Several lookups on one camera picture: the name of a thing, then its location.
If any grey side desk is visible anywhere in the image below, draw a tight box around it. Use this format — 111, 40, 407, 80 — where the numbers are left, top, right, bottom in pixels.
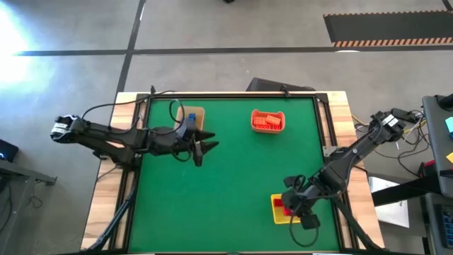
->
423, 94, 453, 198

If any black side desk frame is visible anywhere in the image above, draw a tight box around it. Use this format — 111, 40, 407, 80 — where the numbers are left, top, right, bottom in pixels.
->
0, 159, 57, 246

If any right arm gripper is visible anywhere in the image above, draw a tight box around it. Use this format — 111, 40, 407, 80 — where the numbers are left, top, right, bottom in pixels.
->
281, 175, 321, 231

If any black case beside table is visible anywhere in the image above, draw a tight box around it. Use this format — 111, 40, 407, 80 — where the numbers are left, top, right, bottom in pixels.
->
246, 77, 316, 92

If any black floor device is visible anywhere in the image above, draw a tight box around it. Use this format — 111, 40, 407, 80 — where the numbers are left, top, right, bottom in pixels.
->
0, 139, 20, 164

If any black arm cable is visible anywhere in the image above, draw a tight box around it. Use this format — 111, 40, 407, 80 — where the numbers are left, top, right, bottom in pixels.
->
81, 86, 178, 120

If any black desk leg bar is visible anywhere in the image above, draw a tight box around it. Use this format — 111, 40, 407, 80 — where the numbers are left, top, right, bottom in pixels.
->
371, 175, 443, 207

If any orange plastic bin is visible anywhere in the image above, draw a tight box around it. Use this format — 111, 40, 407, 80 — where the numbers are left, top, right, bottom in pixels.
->
251, 108, 286, 135

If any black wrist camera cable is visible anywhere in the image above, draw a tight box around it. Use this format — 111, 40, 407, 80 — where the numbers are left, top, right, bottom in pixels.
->
168, 99, 186, 135

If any black hazard striped floor mat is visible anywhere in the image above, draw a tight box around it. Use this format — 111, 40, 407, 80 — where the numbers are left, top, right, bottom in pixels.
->
323, 10, 453, 48

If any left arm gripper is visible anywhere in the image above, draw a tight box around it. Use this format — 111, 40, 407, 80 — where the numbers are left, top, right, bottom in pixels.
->
155, 118, 221, 167

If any black diagonal frame strut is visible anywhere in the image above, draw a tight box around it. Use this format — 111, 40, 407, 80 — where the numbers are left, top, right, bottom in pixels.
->
87, 176, 139, 251
331, 197, 384, 251

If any yellow mesh plastic basket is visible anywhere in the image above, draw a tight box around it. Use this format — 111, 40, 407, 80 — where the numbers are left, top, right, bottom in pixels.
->
270, 193, 302, 226

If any tan wooden block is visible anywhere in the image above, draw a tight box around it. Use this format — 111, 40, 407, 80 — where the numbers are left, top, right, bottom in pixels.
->
175, 105, 206, 132

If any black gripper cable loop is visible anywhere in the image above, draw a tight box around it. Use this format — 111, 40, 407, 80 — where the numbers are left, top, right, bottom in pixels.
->
289, 212, 320, 249

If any white paper sheet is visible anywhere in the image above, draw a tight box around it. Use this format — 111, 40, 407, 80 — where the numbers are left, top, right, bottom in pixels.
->
367, 176, 411, 229

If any black table border frame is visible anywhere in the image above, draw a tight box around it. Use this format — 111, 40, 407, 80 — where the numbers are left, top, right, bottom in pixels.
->
122, 92, 341, 253

